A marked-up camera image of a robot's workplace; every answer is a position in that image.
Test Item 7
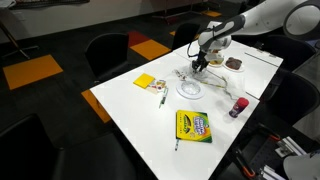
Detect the black chair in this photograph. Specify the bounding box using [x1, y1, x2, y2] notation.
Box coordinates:
[172, 23, 200, 50]
[264, 73, 320, 125]
[85, 33, 138, 83]

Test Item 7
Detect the crayola marker box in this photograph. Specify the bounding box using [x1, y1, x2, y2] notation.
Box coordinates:
[176, 110, 212, 143]

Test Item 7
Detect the black chair back centre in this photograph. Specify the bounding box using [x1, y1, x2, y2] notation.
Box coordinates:
[172, 23, 200, 50]

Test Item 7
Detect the green marker pen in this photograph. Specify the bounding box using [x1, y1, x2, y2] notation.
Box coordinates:
[159, 87, 169, 108]

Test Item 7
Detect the plate of yellow pastries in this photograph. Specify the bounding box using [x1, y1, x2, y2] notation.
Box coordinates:
[209, 58, 224, 67]

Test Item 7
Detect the yellow sticky note pad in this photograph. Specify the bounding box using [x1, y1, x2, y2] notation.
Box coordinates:
[134, 73, 154, 89]

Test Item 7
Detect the red lidded jar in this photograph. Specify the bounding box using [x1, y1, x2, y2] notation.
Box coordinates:
[229, 97, 249, 118]

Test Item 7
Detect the small piece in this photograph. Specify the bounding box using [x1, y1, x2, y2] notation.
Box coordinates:
[173, 69, 187, 81]

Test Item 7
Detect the black chair foreground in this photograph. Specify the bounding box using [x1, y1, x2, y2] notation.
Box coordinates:
[0, 113, 138, 180]

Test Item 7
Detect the black orange tool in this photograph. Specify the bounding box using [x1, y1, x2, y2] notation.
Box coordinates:
[234, 149, 256, 179]

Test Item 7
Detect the black chair right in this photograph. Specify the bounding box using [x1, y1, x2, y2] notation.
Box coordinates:
[264, 73, 320, 125]

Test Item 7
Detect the crumpled white tissue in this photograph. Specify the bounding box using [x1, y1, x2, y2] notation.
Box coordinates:
[223, 75, 246, 100]

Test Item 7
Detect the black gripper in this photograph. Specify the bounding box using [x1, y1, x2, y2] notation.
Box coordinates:
[191, 51, 208, 72]

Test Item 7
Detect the cut glass bowl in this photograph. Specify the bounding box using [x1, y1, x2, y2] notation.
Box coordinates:
[189, 67, 208, 81]

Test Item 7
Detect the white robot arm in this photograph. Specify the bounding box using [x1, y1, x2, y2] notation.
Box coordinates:
[191, 0, 320, 73]

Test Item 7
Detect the white plate with glass lid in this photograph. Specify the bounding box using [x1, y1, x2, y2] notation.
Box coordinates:
[176, 81, 205, 100]

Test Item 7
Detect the yellow pencil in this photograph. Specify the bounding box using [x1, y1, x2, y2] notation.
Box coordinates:
[200, 81, 226, 89]

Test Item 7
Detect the plate of brown pastry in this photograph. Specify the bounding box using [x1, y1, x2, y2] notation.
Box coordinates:
[223, 57, 244, 72]

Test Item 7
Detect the black chair left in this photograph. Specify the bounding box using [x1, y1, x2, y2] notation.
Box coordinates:
[85, 33, 138, 83]

